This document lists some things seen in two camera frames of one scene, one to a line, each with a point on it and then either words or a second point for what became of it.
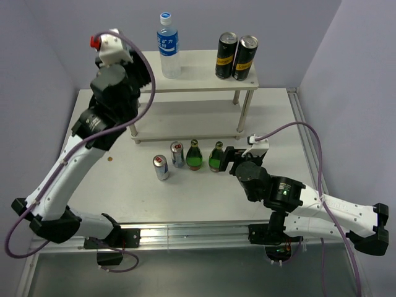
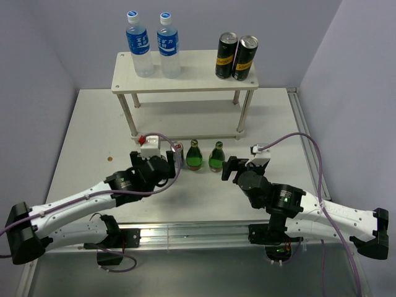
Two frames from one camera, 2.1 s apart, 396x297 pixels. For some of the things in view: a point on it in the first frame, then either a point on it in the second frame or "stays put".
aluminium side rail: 307,137 stays put
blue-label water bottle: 169,48 stays put
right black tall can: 247,49 stays put
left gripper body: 134,99 to 150,189
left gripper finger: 139,70 to 171,164
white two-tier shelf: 197,104 stays put
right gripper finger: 228,155 to 232,164
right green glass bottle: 216,156 stays put
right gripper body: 257,159 stays put
